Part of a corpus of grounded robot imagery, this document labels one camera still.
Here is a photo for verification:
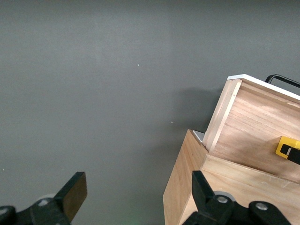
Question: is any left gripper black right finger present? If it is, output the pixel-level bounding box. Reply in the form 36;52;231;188
182;170;291;225

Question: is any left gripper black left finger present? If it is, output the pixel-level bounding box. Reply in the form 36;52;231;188
0;172;88;225

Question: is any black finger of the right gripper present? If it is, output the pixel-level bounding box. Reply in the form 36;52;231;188
281;143;300;163

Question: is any yellow cube block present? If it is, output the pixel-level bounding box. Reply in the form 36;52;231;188
275;135;300;160

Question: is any white-fronted drawer with black handle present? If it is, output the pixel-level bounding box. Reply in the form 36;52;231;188
202;74;300;185

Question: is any wooden cabinet casing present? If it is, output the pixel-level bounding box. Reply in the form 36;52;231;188
163;128;300;225

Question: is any dark grey table cloth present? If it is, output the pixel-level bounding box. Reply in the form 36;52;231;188
0;0;300;225

